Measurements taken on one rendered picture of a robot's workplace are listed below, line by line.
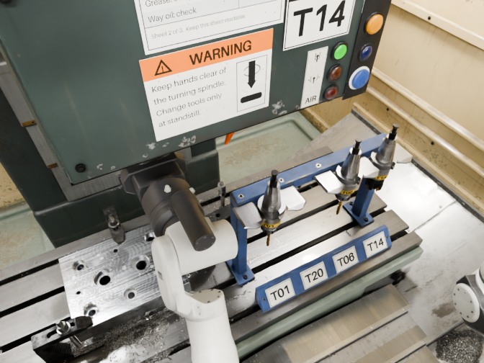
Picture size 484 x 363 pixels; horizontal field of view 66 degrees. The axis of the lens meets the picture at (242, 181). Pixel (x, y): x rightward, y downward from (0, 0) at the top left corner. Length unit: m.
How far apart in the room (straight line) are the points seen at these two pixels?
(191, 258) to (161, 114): 0.22
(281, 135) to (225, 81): 1.58
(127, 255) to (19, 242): 0.79
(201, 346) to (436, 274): 0.99
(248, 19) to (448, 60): 1.04
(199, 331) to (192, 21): 0.42
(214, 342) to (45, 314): 0.67
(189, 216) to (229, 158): 1.35
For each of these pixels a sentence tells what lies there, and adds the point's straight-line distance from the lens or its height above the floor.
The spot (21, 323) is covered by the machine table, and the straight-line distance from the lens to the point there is 1.20.
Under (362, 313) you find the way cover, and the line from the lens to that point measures 1.29.
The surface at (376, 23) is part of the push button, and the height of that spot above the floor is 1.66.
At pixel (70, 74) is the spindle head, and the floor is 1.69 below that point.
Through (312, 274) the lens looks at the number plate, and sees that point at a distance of 1.08.
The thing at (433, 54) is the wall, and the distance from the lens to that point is 1.44.
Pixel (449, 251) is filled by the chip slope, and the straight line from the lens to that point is 1.46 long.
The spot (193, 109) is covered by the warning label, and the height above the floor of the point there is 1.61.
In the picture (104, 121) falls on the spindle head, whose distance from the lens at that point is 0.43.
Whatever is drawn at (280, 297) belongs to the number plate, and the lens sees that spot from 1.05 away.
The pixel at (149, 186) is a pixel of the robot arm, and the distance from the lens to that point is 0.65.
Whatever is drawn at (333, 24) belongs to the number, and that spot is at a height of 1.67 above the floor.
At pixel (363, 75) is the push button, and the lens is 0.58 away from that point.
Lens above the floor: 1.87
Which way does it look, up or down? 47 degrees down
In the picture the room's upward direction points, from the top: straight up
